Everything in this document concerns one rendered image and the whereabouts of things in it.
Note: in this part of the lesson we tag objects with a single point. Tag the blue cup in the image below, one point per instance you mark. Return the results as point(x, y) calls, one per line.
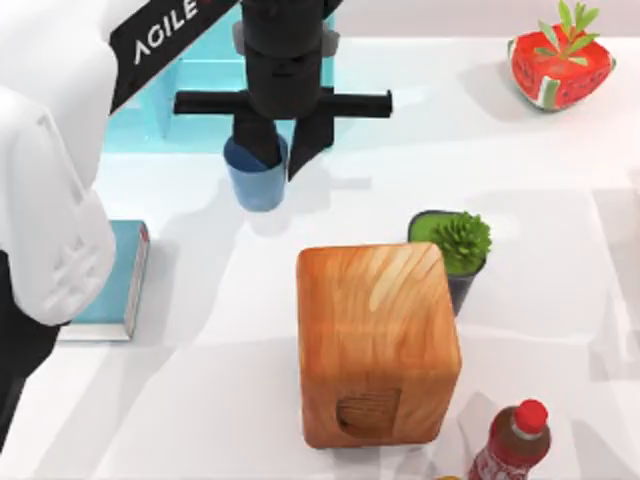
point(260, 187)

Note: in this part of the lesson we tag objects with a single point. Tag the light blue rack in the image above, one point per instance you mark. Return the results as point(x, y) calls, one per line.
point(210, 75)

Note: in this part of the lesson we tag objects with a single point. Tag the green plant in dark pot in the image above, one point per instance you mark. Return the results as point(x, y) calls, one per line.
point(462, 245)

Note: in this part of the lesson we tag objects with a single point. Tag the light blue book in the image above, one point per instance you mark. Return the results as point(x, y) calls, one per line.
point(120, 280)

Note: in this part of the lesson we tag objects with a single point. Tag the wooden box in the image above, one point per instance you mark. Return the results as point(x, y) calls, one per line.
point(375, 340)

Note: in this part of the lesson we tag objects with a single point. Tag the watermelon plant pot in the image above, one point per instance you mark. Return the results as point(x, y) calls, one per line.
point(560, 70)

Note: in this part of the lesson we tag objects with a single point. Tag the red bottle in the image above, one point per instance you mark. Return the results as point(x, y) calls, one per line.
point(512, 440)

